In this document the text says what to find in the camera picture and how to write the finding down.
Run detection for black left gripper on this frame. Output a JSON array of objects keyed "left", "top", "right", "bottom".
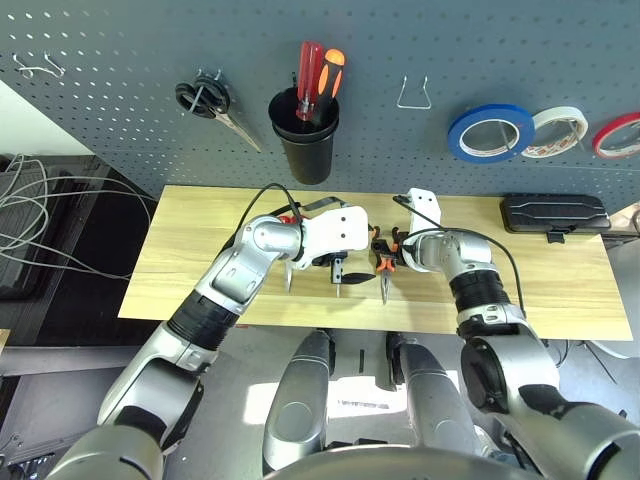
[{"left": 299, "top": 196, "right": 376, "bottom": 287}]

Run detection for orange black pliers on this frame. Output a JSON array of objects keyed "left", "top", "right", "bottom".
[{"left": 370, "top": 224, "right": 407, "bottom": 306}]

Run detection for red handled scissors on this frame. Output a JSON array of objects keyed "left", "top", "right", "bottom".
[{"left": 278, "top": 213, "right": 297, "bottom": 295}]

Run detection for grey metal pegboard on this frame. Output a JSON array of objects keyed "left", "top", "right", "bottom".
[{"left": 0, "top": 0, "right": 640, "bottom": 221}]

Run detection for black plastic cup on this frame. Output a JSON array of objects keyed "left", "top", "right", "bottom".
[{"left": 267, "top": 85, "right": 341, "bottom": 186}]

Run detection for black plastic tool case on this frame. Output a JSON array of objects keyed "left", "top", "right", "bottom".
[{"left": 501, "top": 192, "right": 612, "bottom": 245}]

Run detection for silver right robot leg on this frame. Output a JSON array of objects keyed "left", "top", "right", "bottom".
[{"left": 387, "top": 333, "right": 486, "bottom": 459}]

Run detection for silver robot leg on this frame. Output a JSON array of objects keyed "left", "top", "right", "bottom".
[
  {"left": 387, "top": 333, "right": 486, "bottom": 459},
  {"left": 262, "top": 329, "right": 336, "bottom": 474}
]

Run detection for white floor label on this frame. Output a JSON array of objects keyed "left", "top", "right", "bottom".
[{"left": 337, "top": 397, "right": 391, "bottom": 412}]

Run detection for silver left robot leg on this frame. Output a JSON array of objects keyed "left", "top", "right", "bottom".
[{"left": 262, "top": 329, "right": 336, "bottom": 474}]

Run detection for blue tape roll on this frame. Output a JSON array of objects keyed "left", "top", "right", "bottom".
[{"left": 447, "top": 103, "right": 537, "bottom": 164}]

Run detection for white tape roll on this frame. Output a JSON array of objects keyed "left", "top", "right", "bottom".
[{"left": 519, "top": 106, "right": 589, "bottom": 160}]

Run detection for silver robot torso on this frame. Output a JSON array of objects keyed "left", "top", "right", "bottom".
[{"left": 262, "top": 447, "right": 541, "bottom": 480}]

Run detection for red tape roll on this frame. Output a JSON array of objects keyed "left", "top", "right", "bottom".
[{"left": 592, "top": 111, "right": 640, "bottom": 161}]

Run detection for black side cabinet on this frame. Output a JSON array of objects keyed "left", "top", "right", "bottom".
[{"left": 0, "top": 153, "right": 166, "bottom": 346}]

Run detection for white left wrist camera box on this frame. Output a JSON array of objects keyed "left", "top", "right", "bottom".
[{"left": 298, "top": 205, "right": 371, "bottom": 271}]

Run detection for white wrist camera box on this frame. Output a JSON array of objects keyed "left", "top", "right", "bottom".
[
  {"left": 298, "top": 205, "right": 371, "bottom": 271},
  {"left": 402, "top": 187, "right": 444, "bottom": 271}
]

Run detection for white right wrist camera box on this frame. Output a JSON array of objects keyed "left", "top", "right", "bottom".
[{"left": 402, "top": 187, "right": 444, "bottom": 271}]

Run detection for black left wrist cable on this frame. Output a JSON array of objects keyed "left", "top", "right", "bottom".
[{"left": 227, "top": 182, "right": 307, "bottom": 261}]

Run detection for wire pliers hook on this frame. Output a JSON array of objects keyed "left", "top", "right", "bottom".
[{"left": 396, "top": 74, "right": 434, "bottom": 110}]

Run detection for orange black handled screwdriver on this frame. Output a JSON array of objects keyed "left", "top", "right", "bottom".
[{"left": 307, "top": 48, "right": 347, "bottom": 126}]

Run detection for black handled scissors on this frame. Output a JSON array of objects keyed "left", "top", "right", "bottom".
[{"left": 174, "top": 74, "right": 264, "bottom": 154}]

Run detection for clear red handled screwdriver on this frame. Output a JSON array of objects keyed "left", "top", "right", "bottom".
[{"left": 294, "top": 41, "right": 325, "bottom": 124}]

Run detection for grey loose cable bundle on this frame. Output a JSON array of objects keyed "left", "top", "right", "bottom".
[{"left": 0, "top": 154, "right": 159, "bottom": 281}]

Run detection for white wire pegboard hook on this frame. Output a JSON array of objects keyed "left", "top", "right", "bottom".
[{"left": 12, "top": 49, "right": 66, "bottom": 80}]

